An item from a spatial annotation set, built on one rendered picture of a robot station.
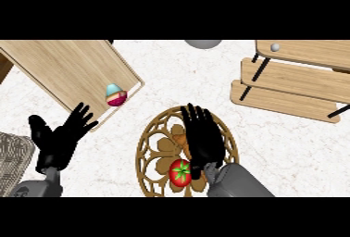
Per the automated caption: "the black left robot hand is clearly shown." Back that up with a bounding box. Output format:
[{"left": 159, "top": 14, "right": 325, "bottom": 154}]
[{"left": 28, "top": 102, "right": 100, "bottom": 175}]

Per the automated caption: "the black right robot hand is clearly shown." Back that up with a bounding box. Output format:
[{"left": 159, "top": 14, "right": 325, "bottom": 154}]
[{"left": 178, "top": 103, "right": 226, "bottom": 181}]

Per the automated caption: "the golden brown croissant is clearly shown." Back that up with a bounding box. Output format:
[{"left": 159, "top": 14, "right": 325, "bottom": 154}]
[{"left": 171, "top": 132, "right": 192, "bottom": 161}]

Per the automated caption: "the round brown cutout placemat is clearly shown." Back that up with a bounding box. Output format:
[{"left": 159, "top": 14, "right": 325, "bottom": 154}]
[{"left": 134, "top": 105, "right": 240, "bottom": 198}]

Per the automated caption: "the wooden tiered shelf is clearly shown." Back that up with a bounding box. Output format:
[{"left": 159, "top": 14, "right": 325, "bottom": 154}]
[{"left": 230, "top": 40, "right": 350, "bottom": 124}]

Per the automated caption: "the red tomato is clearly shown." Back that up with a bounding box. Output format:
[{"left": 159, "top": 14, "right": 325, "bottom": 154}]
[{"left": 168, "top": 158, "right": 193, "bottom": 188}]

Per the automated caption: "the grey woven basket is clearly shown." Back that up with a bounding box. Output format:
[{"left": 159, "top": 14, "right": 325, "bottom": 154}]
[{"left": 0, "top": 131, "right": 37, "bottom": 198}]

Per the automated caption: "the teal frosted cupcake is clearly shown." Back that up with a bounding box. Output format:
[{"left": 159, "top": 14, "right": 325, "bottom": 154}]
[{"left": 104, "top": 82, "right": 128, "bottom": 107}]

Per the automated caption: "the pale wooden tray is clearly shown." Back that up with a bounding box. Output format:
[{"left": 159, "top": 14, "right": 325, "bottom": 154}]
[{"left": 0, "top": 40, "right": 146, "bottom": 133}]

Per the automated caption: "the grey round object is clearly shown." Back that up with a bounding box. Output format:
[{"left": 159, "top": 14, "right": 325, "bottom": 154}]
[{"left": 183, "top": 40, "right": 224, "bottom": 50}]

